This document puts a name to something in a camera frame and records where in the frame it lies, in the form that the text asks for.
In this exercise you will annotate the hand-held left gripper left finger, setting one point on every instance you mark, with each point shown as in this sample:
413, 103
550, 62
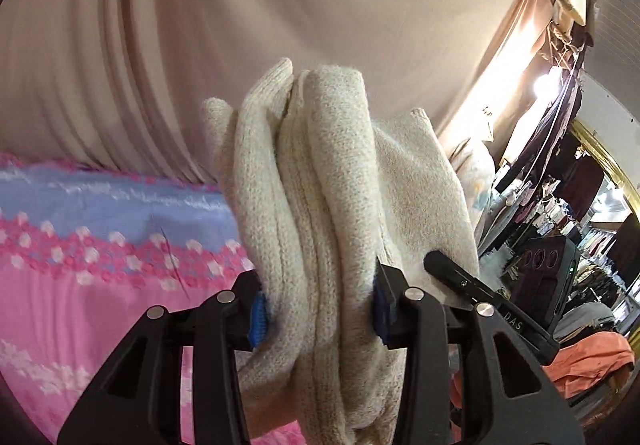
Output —
257, 320

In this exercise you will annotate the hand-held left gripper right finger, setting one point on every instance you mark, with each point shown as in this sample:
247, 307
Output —
382, 317

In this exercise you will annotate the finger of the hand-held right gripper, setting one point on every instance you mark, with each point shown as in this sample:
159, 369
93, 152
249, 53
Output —
460, 277

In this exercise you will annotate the cream knitted sweater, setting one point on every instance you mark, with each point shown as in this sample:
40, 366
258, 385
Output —
340, 175

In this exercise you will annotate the rack of hanging clothes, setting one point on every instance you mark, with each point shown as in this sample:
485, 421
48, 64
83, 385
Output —
545, 210

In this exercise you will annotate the grey cloth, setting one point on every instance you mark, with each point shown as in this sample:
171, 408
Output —
585, 320

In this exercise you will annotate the orange cloth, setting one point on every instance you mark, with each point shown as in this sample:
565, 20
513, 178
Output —
590, 355

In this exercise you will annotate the white printed cloth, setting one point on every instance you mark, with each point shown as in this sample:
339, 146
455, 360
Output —
472, 175

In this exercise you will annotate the pink and blue patterned blanket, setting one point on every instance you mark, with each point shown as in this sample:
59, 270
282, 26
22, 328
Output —
75, 300

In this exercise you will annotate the bright lamp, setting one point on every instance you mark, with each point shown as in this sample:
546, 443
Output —
546, 84

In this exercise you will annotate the beige curtain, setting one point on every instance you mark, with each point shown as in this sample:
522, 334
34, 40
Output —
300, 0

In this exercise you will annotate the gold mirror frame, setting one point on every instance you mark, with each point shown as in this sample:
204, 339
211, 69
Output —
600, 150

